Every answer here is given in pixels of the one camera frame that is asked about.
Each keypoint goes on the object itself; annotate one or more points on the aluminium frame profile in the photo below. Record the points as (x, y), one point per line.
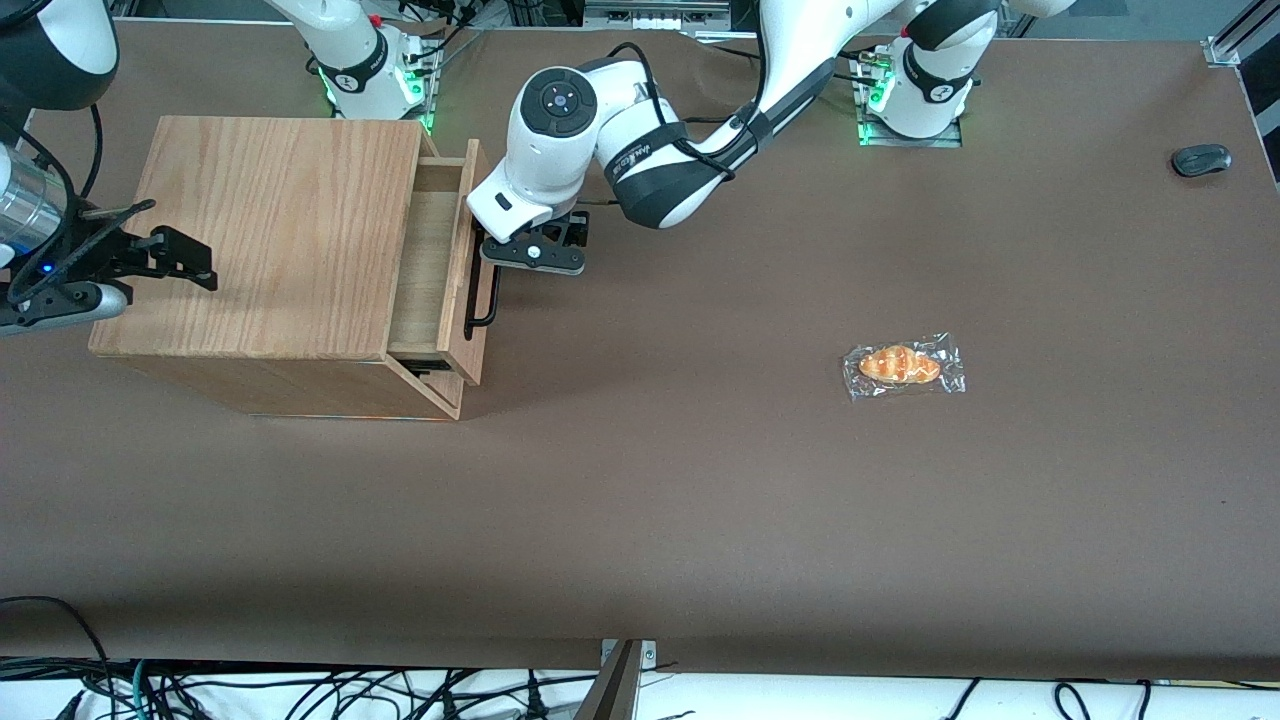
(1225, 48)

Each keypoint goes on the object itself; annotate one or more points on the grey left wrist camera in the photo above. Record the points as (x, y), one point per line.
(545, 258)

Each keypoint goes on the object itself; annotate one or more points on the dark grey computer mouse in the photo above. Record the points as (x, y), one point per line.
(1200, 160)

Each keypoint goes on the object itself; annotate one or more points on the silver wrist adapter cylinder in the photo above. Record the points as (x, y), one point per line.
(30, 205)

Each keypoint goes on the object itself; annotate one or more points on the light wooden drawer cabinet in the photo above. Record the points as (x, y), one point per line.
(260, 230)

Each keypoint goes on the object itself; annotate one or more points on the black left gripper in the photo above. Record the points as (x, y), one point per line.
(572, 229)

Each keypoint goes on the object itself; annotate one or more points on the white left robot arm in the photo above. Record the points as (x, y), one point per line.
(550, 150)

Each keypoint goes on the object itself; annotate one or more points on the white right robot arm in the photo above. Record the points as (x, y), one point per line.
(60, 40)

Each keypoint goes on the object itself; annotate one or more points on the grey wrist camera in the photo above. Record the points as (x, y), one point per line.
(60, 305)
(545, 258)

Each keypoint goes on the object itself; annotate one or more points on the wooden drawer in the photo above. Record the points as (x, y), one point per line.
(425, 260)

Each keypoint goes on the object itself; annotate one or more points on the plastic-wrapped orange bread roll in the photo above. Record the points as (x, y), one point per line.
(900, 365)

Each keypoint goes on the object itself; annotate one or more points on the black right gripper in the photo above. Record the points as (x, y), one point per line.
(100, 254)

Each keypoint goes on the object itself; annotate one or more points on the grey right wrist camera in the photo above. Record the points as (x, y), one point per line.
(60, 305)

